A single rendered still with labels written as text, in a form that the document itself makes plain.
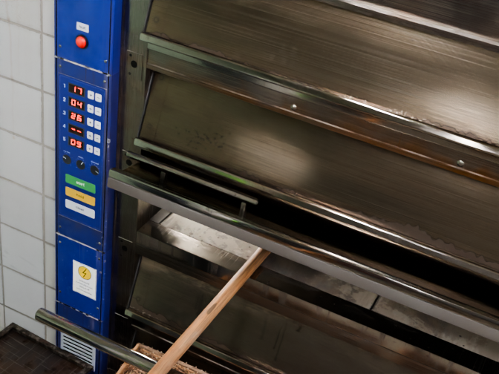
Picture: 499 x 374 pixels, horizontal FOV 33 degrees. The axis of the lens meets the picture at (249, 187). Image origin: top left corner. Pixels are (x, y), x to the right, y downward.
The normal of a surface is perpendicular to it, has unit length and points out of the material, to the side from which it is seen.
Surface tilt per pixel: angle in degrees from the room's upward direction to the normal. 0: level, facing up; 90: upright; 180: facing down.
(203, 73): 90
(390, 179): 70
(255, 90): 90
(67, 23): 90
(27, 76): 90
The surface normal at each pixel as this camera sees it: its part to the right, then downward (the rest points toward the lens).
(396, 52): -0.37, 0.13
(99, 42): -0.44, 0.44
